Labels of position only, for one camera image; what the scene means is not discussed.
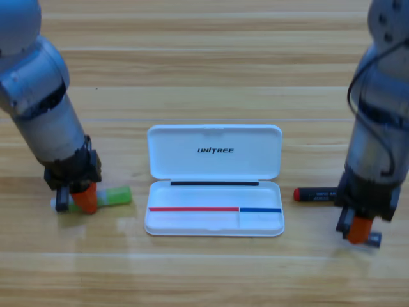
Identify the white Unitree pencil case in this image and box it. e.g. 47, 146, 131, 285
144, 123, 285, 237

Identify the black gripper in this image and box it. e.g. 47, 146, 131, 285
43, 136, 103, 214
334, 171, 402, 244

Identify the green glue stick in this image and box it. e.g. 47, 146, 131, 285
50, 185, 132, 214

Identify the black marker with red cap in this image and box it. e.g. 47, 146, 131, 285
293, 187, 339, 203

